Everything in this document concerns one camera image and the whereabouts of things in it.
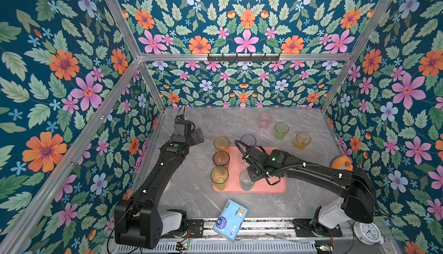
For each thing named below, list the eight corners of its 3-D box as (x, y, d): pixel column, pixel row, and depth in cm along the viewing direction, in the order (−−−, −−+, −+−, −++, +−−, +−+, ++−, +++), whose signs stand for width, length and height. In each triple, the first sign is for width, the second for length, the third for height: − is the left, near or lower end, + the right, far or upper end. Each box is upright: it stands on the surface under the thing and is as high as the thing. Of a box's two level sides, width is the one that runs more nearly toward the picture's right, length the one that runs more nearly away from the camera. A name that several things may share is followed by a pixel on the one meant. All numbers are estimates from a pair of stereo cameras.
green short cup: (274, 140, 105) (276, 132, 99) (272, 129, 110) (274, 122, 104) (287, 139, 105) (290, 132, 99) (284, 129, 110) (287, 122, 104)
